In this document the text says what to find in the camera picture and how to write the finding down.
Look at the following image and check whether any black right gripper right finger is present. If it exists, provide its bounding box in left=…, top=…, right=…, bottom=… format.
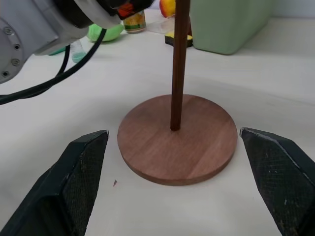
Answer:
left=239, top=127, right=315, bottom=236

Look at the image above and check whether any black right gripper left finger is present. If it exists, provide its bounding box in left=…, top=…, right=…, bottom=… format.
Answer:
left=0, top=129, right=110, bottom=236

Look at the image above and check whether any dark wooden pole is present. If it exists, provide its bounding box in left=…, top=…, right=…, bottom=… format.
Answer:
left=170, top=0, right=190, bottom=131

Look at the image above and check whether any round wooden base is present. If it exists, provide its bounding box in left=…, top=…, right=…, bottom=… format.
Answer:
left=117, top=94, right=238, bottom=186

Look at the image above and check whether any green plush toy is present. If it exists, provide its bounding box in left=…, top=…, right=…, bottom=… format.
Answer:
left=87, top=23, right=125, bottom=43

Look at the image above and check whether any jar with yellow contents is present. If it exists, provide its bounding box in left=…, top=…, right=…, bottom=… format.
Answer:
left=123, top=11, right=147, bottom=34

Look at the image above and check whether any yellow red toy fruit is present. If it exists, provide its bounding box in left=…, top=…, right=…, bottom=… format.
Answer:
left=159, top=0, right=177, bottom=18

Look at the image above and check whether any clear tube with green liquid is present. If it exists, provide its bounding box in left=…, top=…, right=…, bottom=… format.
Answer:
left=71, top=40, right=87, bottom=63

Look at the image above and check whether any yellow black sponge block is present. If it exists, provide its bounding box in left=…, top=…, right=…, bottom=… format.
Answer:
left=164, top=31, right=193, bottom=48

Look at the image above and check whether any teal green soft object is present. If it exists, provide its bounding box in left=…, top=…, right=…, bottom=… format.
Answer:
left=47, top=45, right=67, bottom=56

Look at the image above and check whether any pale green plastic container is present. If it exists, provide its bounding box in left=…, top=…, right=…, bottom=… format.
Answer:
left=189, top=0, right=274, bottom=56

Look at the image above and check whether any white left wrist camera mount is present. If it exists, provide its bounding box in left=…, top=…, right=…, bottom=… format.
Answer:
left=73, top=0, right=158, bottom=30

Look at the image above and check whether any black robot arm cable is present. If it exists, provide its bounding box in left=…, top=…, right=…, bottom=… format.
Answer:
left=0, top=28, right=108, bottom=106

